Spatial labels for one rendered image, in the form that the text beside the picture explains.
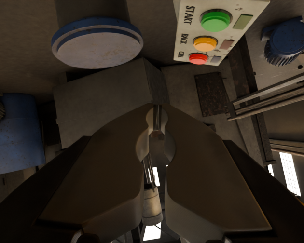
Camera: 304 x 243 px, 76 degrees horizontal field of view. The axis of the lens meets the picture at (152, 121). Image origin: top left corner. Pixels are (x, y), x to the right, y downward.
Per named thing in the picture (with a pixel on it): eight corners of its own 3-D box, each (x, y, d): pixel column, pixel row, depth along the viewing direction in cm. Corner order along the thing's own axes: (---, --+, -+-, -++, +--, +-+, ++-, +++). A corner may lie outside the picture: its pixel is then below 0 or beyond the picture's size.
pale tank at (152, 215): (142, 115, 809) (163, 224, 785) (145, 116, 900) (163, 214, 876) (121, 119, 814) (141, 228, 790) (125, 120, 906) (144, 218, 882)
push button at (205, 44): (219, 33, 34) (218, 44, 34) (214, 44, 38) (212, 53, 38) (196, 31, 34) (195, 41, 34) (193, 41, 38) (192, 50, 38)
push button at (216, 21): (235, 6, 26) (233, 20, 26) (226, 22, 30) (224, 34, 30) (205, 3, 27) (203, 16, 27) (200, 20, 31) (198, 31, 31)
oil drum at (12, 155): (11, 88, 211) (24, 170, 206) (45, 98, 270) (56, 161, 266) (-39, 100, 215) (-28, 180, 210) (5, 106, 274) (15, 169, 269)
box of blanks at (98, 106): (142, 43, 163) (159, 134, 159) (166, 68, 242) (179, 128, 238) (48, 76, 196) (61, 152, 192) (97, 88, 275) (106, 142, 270)
